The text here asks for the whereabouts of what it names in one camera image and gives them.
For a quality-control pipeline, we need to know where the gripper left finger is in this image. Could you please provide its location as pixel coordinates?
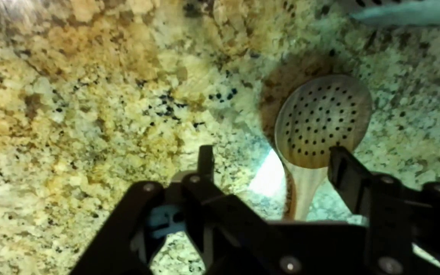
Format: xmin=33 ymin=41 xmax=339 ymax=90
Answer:
xmin=69 ymin=145 xmax=281 ymax=275

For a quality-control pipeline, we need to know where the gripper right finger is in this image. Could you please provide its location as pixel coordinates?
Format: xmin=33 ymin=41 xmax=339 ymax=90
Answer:
xmin=327 ymin=146 xmax=440 ymax=275

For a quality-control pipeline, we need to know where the slotted wooden spoon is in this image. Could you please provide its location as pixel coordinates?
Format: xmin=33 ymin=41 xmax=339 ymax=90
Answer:
xmin=274 ymin=74 xmax=373 ymax=222

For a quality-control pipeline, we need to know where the white perforated utensil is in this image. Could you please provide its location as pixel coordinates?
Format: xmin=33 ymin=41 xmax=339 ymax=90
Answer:
xmin=338 ymin=0 xmax=440 ymax=27

